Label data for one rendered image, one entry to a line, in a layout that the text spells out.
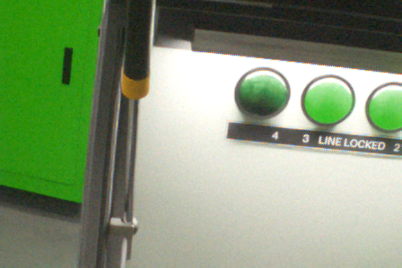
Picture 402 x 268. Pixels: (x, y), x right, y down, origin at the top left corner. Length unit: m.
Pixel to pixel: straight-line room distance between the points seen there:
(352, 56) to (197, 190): 0.20
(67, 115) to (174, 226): 2.40
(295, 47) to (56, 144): 2.57
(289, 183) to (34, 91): 2.45
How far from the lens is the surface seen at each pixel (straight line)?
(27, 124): 3.48
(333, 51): 0.94
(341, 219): 1.04
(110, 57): 0.92
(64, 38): 3.33
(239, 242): 1.04
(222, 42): 0.92
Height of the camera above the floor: 1.72
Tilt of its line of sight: 23 degrees down
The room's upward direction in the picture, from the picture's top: 9 degrees clockwise
